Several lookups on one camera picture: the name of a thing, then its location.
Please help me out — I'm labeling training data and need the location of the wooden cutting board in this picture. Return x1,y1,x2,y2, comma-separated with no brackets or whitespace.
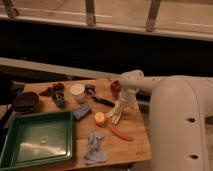
9,81,151,171

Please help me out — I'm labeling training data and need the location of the blue sponge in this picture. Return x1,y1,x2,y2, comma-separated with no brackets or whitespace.
73,104,91,120

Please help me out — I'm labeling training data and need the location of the green plastic tray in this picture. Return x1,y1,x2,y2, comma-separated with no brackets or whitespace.
0,111,74,171

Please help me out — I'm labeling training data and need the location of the small dark cup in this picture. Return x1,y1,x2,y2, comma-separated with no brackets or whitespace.
52,92,65,108

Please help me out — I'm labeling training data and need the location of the dark grapes bunch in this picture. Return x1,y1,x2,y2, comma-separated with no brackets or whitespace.
39,83,65,97

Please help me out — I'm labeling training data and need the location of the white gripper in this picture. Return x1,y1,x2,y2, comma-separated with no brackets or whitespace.
113,88,136,120

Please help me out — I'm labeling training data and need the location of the dark brown bowl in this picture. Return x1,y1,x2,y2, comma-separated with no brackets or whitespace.
13,92,39,113

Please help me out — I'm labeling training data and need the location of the black handled can opener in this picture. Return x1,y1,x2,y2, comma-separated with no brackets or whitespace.
85,84,115,107

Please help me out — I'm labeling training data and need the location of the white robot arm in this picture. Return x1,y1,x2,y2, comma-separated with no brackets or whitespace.
119,70,213,171

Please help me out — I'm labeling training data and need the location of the peeled yellow banana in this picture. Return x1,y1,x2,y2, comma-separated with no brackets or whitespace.
106,101,124,125

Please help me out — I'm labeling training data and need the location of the light blue cloth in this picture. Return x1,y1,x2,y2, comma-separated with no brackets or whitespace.
83,132,108,165

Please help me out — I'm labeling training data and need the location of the orange bowl with spoon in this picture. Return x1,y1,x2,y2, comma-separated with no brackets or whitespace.
108,79,121,100

